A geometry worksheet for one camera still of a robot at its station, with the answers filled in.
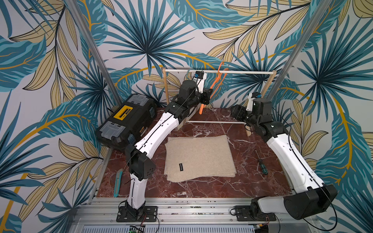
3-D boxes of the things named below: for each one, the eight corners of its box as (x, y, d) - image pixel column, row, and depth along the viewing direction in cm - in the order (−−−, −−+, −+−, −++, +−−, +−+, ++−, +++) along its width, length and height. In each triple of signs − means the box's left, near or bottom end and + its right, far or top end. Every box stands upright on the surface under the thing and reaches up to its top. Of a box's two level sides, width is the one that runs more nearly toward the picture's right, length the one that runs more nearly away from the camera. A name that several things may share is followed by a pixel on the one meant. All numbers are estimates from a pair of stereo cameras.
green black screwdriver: (264, 175, 89) (267, 174, 87) (252, 152, 99) (254, 150, 96) (267, 175, 89) (269, 173, 87) (254, 152, 99) (256, 150, 96)
